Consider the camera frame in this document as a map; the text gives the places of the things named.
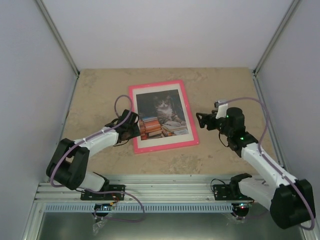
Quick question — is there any left aluminium corner post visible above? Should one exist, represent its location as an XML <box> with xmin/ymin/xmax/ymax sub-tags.
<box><xmin>34</xmin><ymin>0</ymin><xmax>81</xmax><ymax>78</ymax></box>

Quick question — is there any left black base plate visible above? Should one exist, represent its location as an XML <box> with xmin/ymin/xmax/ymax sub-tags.
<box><xmin>80</xmin><ymin>184</ymin><xmax>126</xmax><ymax>202</ymax></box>

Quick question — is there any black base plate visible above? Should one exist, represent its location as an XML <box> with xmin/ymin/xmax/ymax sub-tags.
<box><xmin>80</xmin><ymin>184</ymin><xmax>126</xmax><ymax>202</ymax></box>
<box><xmin>211</xmin><ymin>184</ymin><xmax>240</xmax><ymax>201</ymax></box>

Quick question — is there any cat and books photo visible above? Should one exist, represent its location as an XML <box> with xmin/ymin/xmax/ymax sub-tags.
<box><xmin>136</xmin><ymin>89</ymin><xmax>189</xmax><ymax>141</ymax></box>

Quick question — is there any aluminium rail base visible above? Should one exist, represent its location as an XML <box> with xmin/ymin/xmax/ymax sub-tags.
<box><xmin>34</xmin><ymin>174</ymin><xmax>311</xmax><ymax>204</ymax></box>

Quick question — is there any aluminium corner post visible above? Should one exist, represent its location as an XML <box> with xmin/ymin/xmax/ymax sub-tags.
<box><xmin>34</xmin><ymin>0</ymin><xmax>81</xmax><ymax>78</ymax></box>
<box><xmin>251</xmin><ymin>0</ymin><xmax>303</xmax><ymax>77</ymax></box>

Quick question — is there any right aluminium corner post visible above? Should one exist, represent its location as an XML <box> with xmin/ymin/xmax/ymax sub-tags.
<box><xmin>251</xmin><ymin>0</ymin><xmax>303</xmax><ymax>77</ymax></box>

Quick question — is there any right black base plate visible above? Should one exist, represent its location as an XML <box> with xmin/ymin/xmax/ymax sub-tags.
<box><xmin>211</xmin><ymin>184</ymin><xmax>240</xmax><ymax>201</ymax></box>

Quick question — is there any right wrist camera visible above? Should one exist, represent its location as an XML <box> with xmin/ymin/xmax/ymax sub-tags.
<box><xmin>214</xmin><ymin>99</ymin><xmax>228</xmax><ymax>119</ymax></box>

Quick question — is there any pink wooden photo frame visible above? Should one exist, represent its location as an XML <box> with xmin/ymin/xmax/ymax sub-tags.
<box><xmin>128</xmin><ymin>80</ymin><xmax>199</xmax><ymax>154</ymax></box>

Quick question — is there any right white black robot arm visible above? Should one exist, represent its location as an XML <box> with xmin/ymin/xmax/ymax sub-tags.
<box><xmin>196</xmin><ymin>106</ymin><xmax>316</xmax><ymax>230</ymax></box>

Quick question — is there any grey slotted cable duct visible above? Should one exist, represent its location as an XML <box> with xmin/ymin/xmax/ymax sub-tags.
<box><xmin>44</xmin><ymin>202</ymin><xmax>234</xmax><ymax>213</ymax></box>

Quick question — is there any clear plastic bag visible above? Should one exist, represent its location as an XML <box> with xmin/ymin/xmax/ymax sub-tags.
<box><xmin>92</xmin><ymin>218</ymin><xmax>105</xmax><ymax>236</ymax></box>

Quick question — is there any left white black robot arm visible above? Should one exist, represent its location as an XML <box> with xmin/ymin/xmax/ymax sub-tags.
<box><xmin>46</xmin><ymin>109</ymin><xmax>140</xmax><ymax>200</ymax></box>

